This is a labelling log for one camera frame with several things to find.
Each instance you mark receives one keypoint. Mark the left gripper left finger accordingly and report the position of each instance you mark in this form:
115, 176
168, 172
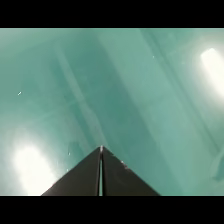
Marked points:
81, 180

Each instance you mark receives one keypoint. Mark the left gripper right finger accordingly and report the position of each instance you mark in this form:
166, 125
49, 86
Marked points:
123, 180

